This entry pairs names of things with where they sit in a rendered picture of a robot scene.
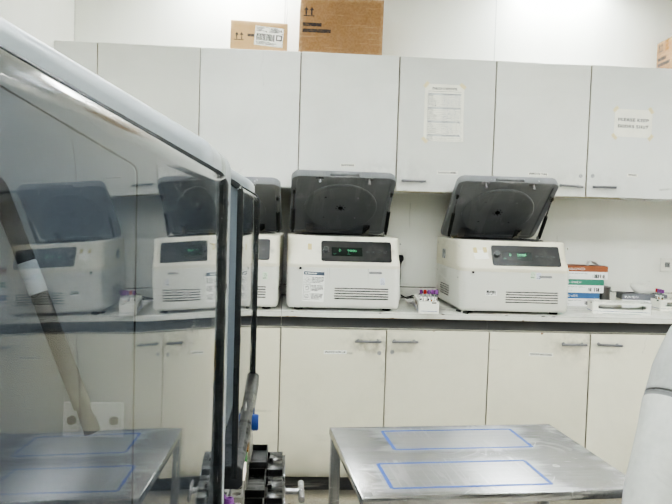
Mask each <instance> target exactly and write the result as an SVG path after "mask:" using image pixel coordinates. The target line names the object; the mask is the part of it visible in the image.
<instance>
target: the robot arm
mask: <svg viewBox="0 0 672 504"><path fill-rule="evenodd" d="M622 504H672V325H671V327H670V329H669V330H668V332H667V334H666V336H665V338H664V340H663V342H662V344H661V346H660V348H659V350H658V352H657V354H656V357H655V359H654V361H653V363H652V366H651V370H650V374H649V378H648V382H647V385H646V388H645V391H644V395H643V398H642V401H641V407H640V413H639V418H638V424H637V429H636V433H635V438H634V442H633V447H632V451H631V455H630V459H629V463H628V468H627V472H626V477H625V482H624V487H623V494H622Z"/></svg>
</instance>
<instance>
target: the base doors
mask: <svg viewBox="0 0 672 504"><path fill-rule="evenodd" d="M665 336H666V335H651V334H591V333H590V334H589V333H550V332H500V331H489V332H488V331H441V330H367V329H324V328H281V364H280V402H279V362H280V328H273V327H257V341H256V373H257V374H258V375H259V387H258V393H257V399H256V405H255V414H258V415H259V428H258V430H257V431H253V444H268V452H277V445H278V452H283V455H285V476H295V477H329V462H330V435H329V429H330V428H337V427H400V426H462V425H525V424H550V425H551V426H553V427H554V428H556V429H557V430H559V431H560V432H562V433H563V434H565V435H566V436H568V437H569V438H571V439H572V440H574V441H575V442H577V443H578V444H580V445H581V446H583V447H584V448H586V449H587V450H589V451H590V452H592V453H593V454H595V455H596V456H598V457H599V458H601V459H602V460H604V461H605V462H607V463H608V464H610V465H611V466H613V467H614V468H616V469H617V470H619V471H620V472H622V473H623V474H625V475H626V472H627V468H628V463H629V459H630V455H631V451H632V447H633V442H634V438H635V433H636V429H637V424H638V418H639V413H640V407H641V401H642V398H643V395H644V391H645V388H646V385H647V382H648V378H649V374H650V370H651V366H652V363H653V361H654V359H655V357H656V354H657V352H658V350H659V348H660V346H661V344H662V342H663V340H664V338H665ZM357 339H359V340H367V341H376V340H377V339H378V340H379V341H382V343H355V340H357ZM394 339H395V340H396V341H413V340H415V341H418V343H392V341H393V340H394ZM488 341H489V342H488ZM562 342H564V343H565V344H581V343H583V344H588V346H562ZM598 342H599V343H600V344H616V343H618V344H619V345H623V347H608V346H598V345H597V343H598ZM385 349H386V357H385ZM324 350H347V354H324ZM391 350H394V354H391V353H390V351H391ZM378 351H381V355H378V354H377V352H378ZM529 352H531V353H553V357H543V356H529ZM384 378H385V387H384ZM278 404H279V440H278ZM383 407H384V416H383Z"/></svg>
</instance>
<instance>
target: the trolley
mask: <svg viewBox="0 0 672 504"><path fill-rule="evenodd" d="M329 435H330V462H329V496H328V504H339V489H340V460H341V462H342V464H343V466H344V469H345V471H346V473H347V475H348V478H349V480H350V482H351V484H352V487H353V489H354V491H355V493H356V496H357V498H358V500H359V502H360V504H471V503H501V502H531V501H537V504H549V501H561V500H591V499H622V494H623V487H624V482H625V477H626V475H625V474H623V473H622V472H620V471H619V470H617V469H616V468H614V467H613V466H611V465H610V464H608V463H607V462H605V461H604V460H602V459H601V458H599V457H598V456H596V455H595V454H593V453H592V452H590V451H589V450H587V449H586V448H584V447H583V446H581V445H580V444H578V443H577V442H575V441H574V440H572V439H571V438H569V437H568V436H566V435H565V434H563V433H562V432H560V431H559V430H557V429H556V428H554V427H553V426H551V425H550V424H525V425H462V426H400V427H337V428H330V429H329Z"/></svg>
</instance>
